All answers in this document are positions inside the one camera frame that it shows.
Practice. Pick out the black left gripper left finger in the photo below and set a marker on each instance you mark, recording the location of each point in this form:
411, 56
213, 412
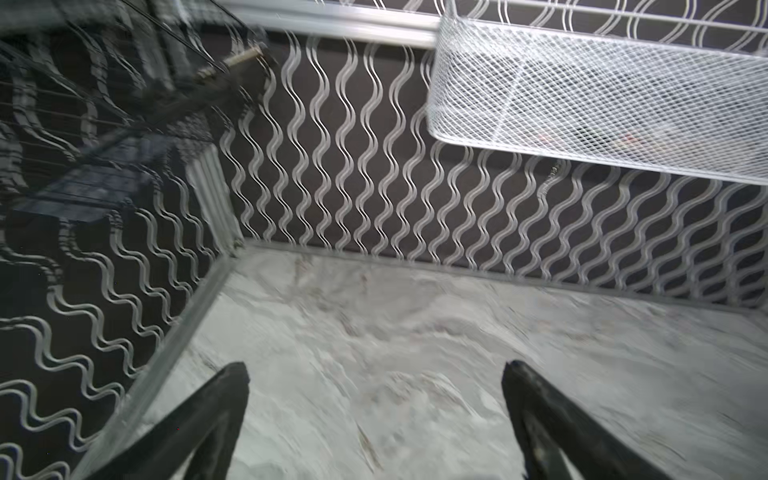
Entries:
200, 434

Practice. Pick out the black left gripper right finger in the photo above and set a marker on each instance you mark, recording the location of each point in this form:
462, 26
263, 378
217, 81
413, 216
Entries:
553, 432

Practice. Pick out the black wire basket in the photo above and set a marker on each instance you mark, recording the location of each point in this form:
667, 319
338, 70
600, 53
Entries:
94, 94

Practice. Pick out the white wire mesh basket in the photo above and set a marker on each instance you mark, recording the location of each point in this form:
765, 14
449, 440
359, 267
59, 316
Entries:
674, 87

